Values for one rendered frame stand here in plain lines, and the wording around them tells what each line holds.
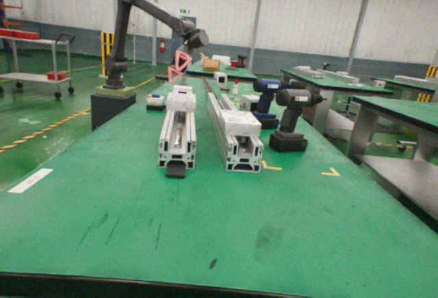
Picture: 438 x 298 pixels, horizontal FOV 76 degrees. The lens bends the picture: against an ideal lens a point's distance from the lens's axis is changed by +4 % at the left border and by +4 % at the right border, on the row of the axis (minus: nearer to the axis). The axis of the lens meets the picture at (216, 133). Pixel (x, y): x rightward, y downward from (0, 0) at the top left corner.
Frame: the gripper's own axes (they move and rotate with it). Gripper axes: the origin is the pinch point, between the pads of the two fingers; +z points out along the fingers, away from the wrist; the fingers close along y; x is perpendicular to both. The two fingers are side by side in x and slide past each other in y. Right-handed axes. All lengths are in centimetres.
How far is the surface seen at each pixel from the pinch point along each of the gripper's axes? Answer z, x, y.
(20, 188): 60, -20, 24
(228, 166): 37, 24, 26
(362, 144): -85, 198, -83
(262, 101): -6.1, 38.8, 5.1
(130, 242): 64, 3, 44
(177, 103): 14.0, 4.9, 5.4
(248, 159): 34, 27, 30
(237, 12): -886, 166, -696
